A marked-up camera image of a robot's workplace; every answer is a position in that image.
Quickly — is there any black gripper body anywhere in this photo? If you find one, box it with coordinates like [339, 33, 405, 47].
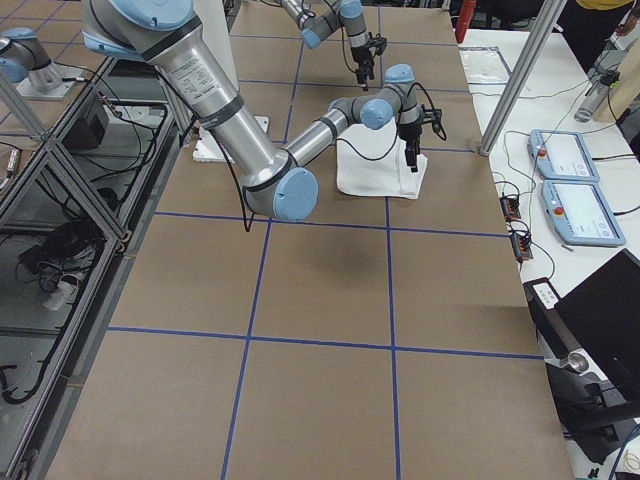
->
[398, 117, 423, 143]
[350, 43, 374, 70]

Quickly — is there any white long-sleeve printed t-shirt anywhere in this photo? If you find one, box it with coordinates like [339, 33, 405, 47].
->
[336, 121, 428, 200]

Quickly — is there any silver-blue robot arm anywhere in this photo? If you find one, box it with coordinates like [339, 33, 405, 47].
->
[82, 1, 427, 221]
[263, 0, 387, 91]

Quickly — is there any clear plastic document sleeve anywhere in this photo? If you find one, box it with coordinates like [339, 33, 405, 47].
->
[459, 46, 511, 85]

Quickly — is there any red cylinder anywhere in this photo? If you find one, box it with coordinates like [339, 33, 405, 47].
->
[454, 0, 476, 44]

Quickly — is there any near small orange circuit board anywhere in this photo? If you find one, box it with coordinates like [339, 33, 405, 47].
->
[509, 230, 533, 264]

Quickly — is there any far blue teach pendant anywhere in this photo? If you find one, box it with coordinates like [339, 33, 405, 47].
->
[528, 129, 600, 183]

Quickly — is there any blue teach pendant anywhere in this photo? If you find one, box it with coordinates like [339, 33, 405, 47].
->
[541, 180, 626, 247]
[528, 129, 600, 183]

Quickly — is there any near blue teach pendant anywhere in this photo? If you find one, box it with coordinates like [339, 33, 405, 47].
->
[541, 180, 626, 247]

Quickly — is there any clear plastic water bottle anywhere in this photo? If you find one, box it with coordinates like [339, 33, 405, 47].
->
[574, 75, 611, 123]

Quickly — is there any person in yellow shirt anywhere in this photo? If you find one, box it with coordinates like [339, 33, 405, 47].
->
[556, 0, 639, 73]

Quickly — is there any black box with white label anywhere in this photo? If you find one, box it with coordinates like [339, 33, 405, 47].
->
[523, 277, 590, 375]

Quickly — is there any black computer monitor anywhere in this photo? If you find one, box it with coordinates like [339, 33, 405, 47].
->
[555, 249, 639, 400]

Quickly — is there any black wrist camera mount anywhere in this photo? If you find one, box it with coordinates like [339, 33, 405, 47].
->
[420, 105, 447, 141]
[367, 32, 387, 56]

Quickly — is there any black camera cable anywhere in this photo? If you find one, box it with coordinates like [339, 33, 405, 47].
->
[335, 82, 446, 162]

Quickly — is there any aluminium frame post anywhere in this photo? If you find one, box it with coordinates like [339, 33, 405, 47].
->
[478, 0, 567, 156]

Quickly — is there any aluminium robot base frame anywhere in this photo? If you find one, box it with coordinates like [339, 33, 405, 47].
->
[1, 59, 194, 479]

